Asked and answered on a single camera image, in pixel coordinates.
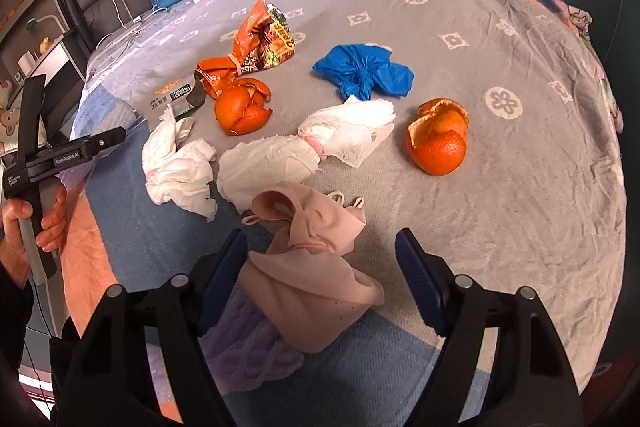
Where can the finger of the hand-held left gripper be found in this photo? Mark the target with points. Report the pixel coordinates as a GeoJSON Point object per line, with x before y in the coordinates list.
{"type": "Point", "coordinates": [95, 142]}

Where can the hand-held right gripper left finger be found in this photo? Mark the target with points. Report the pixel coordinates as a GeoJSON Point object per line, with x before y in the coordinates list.
{"type": "Point", "coordinates": [226, 274]}

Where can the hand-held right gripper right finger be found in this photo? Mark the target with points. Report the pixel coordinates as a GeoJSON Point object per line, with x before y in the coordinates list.
{"type": "Point", "coordinates": [419, 282]}

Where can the pink cloth bag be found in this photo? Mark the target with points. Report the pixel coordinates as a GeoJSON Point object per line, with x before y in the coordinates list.
{"type": "Point", "coordinates": [310, 287]}

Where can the white paper towel pink band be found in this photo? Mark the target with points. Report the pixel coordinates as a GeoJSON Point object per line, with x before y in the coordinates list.
{"type": "Point", "coordinates": [265, 167]}

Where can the orange snack bag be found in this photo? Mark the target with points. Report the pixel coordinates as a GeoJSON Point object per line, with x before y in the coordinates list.
{"type": "Point", "coordinates": [260, 39]}

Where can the person's left forearm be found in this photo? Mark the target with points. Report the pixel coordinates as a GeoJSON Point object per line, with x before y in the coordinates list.
{"type": "Point", "coordinates": [12, 302]}

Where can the person's left hand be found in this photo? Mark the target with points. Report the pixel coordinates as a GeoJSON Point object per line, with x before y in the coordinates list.
{"type": "Point", "coordinates": [14, 232]}

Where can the plush toy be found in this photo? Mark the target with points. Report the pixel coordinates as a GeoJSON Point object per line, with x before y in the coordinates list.
{"type": "Point", "coordinates": [7, 117]}

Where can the grey patterned bedspread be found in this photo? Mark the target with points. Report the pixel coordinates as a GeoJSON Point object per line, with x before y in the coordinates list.
{"type": "Point", "coordinates": [475, 232]}

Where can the lilac crumpled cloth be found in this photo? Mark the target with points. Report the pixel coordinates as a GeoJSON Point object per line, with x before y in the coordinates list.
{"type": "Point", "coordinates": [250, 349]}

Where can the crumpled white tissue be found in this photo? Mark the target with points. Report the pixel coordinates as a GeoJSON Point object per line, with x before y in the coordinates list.
{"type": "Point", "coordinates": [175, 167]}

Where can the small grey green wrapper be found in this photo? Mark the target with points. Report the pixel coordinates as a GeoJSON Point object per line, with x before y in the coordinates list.
{"type": "Point", "coordinates": [172, 99]}

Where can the white bedside table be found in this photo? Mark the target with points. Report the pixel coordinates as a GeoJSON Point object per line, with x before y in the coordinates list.
{"type": "Point", "coordinates": [52, 62]}

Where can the white cup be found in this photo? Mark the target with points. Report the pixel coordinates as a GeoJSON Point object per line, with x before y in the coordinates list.
{"type": "Point", "coordinates": [25, 66]}

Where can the small desk lamp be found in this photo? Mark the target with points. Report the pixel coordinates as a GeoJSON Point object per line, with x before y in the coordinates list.
{"type": "Point", "coordinates": [34, 24]}

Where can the peeled orange on right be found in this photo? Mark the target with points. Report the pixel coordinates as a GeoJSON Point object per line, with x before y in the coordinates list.
{"type": "Point", "coordinates": [440, 142]}

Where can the peeled orange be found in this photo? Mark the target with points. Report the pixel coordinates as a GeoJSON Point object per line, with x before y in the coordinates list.
{"type": "Point", "coordinates": [440, 142]}
{"type": "Point", "coordinates": [240, 109]}

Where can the peeled orange on left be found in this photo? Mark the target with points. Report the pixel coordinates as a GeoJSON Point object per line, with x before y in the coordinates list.
{"type": "Point", "coordinates": [240, 109]}

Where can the knotted blue plastic bag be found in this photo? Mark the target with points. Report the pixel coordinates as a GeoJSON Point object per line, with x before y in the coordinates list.
{"type": "Point", "coordinates": [360, 69]}

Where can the floral bed sheet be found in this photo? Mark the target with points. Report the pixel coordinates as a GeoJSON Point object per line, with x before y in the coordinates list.
{"type": "Point", "coordinates": [602, 72]}

